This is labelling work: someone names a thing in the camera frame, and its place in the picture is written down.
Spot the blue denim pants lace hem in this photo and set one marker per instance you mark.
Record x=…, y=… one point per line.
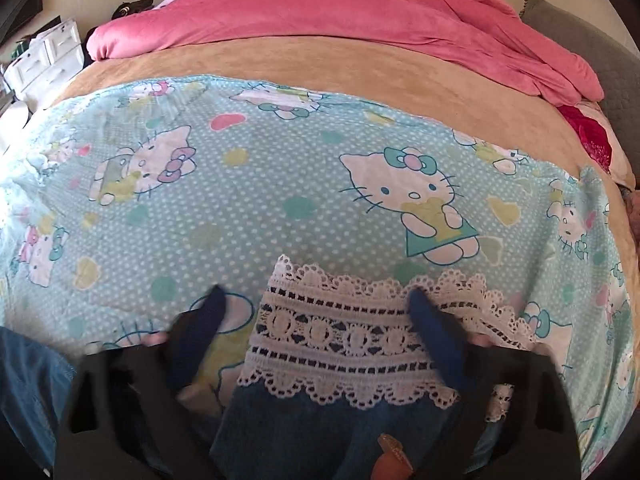
x=340, y=340

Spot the red floral pillow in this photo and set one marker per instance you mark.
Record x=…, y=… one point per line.
x=592, y=132

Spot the blue cat print blanket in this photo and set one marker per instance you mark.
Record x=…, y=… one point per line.
x=300, y=185

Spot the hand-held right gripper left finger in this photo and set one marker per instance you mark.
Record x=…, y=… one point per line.
x=202, y=330

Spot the grey padded headboard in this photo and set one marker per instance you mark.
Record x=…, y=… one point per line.
x=590, y=50

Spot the black bag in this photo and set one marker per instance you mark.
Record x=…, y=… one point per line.
x=131, y=9

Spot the white drawer cabinet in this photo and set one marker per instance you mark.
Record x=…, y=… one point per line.
x=45, y=57

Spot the pink duvet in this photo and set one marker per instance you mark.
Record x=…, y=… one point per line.
x=350, y=15

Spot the black fabric item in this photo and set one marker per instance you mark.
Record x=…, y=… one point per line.
x=90, y=42

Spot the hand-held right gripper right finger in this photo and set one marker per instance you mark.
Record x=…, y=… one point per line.
x=435, y=332

